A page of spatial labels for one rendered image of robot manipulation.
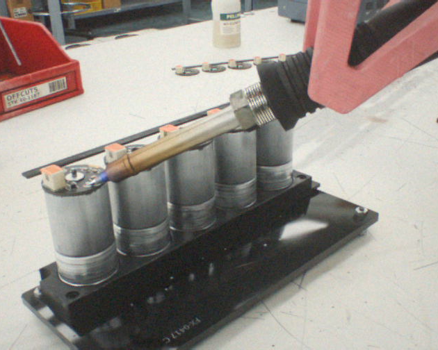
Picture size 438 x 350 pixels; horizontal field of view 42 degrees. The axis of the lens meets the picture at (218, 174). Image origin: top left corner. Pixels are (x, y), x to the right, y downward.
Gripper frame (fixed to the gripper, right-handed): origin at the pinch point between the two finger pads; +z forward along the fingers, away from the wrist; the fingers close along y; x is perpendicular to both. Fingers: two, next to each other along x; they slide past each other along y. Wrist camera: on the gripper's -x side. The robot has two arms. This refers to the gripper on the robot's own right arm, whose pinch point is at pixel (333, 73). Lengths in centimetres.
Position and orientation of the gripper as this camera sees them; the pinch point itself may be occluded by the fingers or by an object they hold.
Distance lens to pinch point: 20.0
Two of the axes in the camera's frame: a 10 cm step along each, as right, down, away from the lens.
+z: -4.3, 8.1, 4.0
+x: 9.0, 4.0, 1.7
